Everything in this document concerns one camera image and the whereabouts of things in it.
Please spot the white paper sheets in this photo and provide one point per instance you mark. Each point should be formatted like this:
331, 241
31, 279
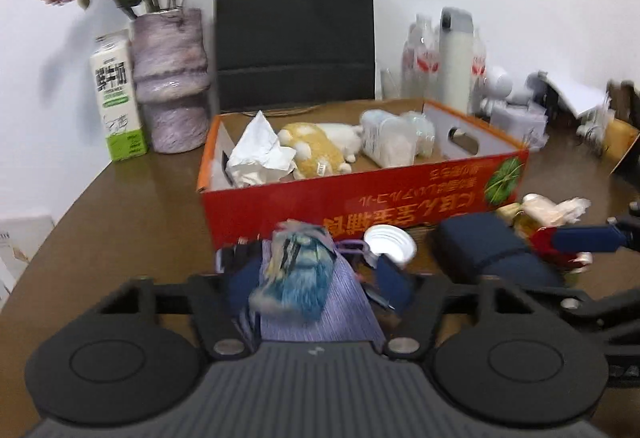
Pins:
575, 95

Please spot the white cardboard box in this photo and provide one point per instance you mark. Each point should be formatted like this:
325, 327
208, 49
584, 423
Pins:
20, 243

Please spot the clear plastic bottle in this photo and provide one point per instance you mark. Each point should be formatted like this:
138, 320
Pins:
387, 143

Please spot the clear glass cup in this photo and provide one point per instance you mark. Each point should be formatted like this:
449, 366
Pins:
392, 85

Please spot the blue fuzzy toy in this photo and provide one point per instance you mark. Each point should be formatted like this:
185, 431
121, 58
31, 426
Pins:
295, 278

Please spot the black paper bag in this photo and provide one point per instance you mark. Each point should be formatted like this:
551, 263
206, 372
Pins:
295, 33

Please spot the crumpled white tissue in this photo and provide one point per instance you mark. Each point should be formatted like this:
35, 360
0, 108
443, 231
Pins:
260, 148

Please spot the clear water bottle red label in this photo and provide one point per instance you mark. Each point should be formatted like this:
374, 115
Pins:
420, 58
478, 68

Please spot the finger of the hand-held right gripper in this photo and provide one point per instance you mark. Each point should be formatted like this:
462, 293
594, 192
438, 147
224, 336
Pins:
590, 239
590, 303

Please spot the white robot toy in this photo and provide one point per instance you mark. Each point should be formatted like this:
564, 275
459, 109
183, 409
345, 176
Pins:
497, 83

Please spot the white green milk carton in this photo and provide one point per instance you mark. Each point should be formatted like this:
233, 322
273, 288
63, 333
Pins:
117, 108

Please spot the purple textured vase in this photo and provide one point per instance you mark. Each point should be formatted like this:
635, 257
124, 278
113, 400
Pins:
170, 83

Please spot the red fabric flower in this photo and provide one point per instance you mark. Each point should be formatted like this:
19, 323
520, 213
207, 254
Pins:
545, 243

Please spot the white thermos flask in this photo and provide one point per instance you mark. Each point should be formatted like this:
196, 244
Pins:
456, 63

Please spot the navy blue pouch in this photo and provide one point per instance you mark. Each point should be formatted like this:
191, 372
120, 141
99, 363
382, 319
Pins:
480, 248

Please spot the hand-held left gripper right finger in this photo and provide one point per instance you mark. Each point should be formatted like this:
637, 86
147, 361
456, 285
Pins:
395, 283

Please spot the yellow cardboard box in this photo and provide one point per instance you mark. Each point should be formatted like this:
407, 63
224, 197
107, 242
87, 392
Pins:
620, 138

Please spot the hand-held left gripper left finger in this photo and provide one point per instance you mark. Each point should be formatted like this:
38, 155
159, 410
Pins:
241, 290

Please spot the orange cardboard box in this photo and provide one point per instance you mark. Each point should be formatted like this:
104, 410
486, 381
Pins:
350, 203

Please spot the white round jar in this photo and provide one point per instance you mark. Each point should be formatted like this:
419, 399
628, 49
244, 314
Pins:
387, 243

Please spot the yellow white plush toy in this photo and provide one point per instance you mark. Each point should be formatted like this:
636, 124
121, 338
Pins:
315, 148

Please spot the brown wooden desktop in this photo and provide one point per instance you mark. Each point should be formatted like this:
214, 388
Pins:
125, 228

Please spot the white wrapper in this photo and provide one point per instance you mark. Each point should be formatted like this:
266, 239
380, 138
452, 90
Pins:
550, 210

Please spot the printed tin box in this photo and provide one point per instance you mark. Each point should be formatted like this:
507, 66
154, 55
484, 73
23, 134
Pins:
515, 124

